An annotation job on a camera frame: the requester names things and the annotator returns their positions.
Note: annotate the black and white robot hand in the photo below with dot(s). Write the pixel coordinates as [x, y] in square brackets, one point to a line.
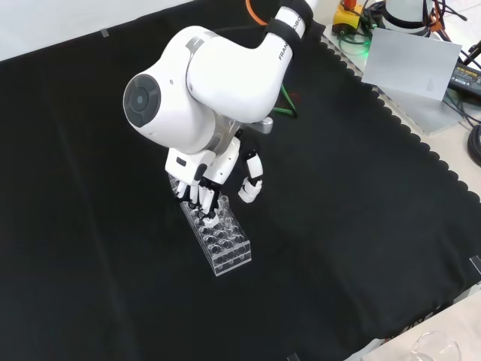
[180, 163]

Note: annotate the clear test tube rack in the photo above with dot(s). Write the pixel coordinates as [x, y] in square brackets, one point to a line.
[229, 248]

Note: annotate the black bench cloth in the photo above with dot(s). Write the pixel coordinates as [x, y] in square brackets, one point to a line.
[112, 225]

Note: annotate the yellow stop button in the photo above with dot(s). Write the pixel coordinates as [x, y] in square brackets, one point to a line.
[347, 17]

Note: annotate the pale board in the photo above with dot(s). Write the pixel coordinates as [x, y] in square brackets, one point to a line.
[409, 64]

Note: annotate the black power adapter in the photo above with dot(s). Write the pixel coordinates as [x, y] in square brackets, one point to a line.
[466, 77]

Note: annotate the clear glass flask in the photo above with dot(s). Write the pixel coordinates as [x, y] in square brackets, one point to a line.
[436, 346]

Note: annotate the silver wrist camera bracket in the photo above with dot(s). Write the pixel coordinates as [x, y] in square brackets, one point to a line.
[265, 126]

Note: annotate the grey base plate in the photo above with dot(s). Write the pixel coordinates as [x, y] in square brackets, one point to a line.
[424, 113]

